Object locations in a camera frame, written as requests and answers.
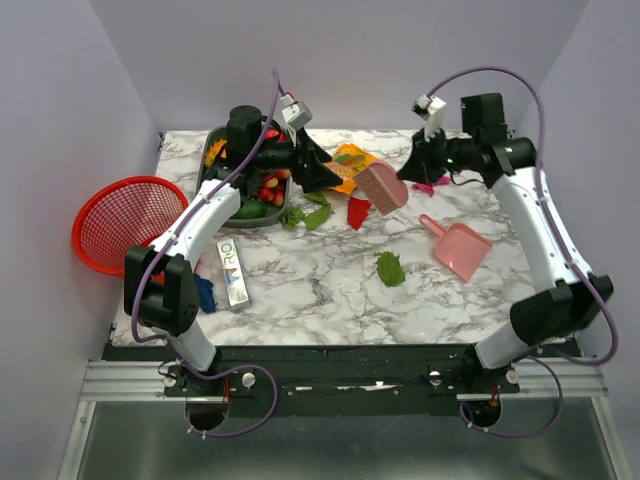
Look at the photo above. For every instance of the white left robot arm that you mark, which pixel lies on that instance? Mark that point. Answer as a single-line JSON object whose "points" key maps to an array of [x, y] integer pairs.
{"points": [[159, 287]]}

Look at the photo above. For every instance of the silver toothpaste box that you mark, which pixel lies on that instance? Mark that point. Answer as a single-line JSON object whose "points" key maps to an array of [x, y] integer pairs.
{"points": [[233, 275]]}

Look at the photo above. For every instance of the blue crumpled paper scrap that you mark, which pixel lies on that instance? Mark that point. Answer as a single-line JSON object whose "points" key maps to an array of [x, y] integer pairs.
{"points": [[205, 289]]}

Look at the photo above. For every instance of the toy pineapple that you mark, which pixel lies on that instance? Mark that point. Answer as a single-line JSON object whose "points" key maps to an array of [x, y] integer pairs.
{"points": [[214, 153]]}

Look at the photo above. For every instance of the red paper scrap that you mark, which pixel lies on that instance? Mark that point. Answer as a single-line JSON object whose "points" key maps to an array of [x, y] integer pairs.
{"points": [[357, 212]]}

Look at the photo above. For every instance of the dark green paper scrap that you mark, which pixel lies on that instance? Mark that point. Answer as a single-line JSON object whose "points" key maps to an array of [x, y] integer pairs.
{"points": [[295, 215]]}

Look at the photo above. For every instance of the magenta crumpled paper scrap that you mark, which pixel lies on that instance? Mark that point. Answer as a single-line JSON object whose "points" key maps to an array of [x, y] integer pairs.
{"points": [[429, 188]]}

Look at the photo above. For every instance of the toy cherries bunch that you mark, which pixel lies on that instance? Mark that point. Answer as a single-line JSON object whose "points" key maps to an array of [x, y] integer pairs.
{"points": [[273, 187]]}

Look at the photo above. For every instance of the green toy avocado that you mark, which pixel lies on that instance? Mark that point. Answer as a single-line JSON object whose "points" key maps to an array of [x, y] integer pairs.
{"points": [[251, 209]]}

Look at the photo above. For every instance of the pink hand brush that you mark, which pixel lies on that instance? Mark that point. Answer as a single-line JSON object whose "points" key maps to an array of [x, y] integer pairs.
{"points": [[380, 184]]}

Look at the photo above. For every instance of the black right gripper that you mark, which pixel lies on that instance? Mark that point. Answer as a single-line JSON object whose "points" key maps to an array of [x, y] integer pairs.
{"points": [[420, 167]]}

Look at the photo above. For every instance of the grey fruit tray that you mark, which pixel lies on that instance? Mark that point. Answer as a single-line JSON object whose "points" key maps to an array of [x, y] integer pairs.
{"points": [[221, 169]]}

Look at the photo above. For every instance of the aluminium frame rail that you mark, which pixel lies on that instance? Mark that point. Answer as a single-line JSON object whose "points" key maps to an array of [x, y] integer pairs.
{"points": [[106, 381]]}

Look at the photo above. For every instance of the red mesh waste basket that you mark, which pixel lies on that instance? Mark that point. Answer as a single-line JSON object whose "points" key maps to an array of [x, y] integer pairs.
{"points": [[132, 211]]}

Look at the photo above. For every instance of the red toy apple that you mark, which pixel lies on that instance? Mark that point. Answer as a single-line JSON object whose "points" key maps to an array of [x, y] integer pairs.
{"points": [[274, 136]]}

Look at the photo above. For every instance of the orange snack bag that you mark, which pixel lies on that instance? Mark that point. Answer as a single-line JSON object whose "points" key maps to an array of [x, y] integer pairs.
{"points": [[346, 163]]}

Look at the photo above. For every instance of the pink plastic dustpan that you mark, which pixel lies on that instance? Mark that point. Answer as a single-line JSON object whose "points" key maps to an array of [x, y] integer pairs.
{"points": [[459, 248]]}

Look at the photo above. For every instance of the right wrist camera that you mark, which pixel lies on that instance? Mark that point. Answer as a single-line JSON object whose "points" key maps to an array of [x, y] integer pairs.
{"points": [[431, 110]]}

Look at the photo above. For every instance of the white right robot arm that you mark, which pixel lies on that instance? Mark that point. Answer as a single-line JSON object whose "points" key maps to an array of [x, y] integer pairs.
{"points": [[568, 295]]}

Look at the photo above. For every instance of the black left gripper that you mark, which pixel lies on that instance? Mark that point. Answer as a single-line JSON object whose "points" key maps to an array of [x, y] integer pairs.
{"points": [[315, 176]]}

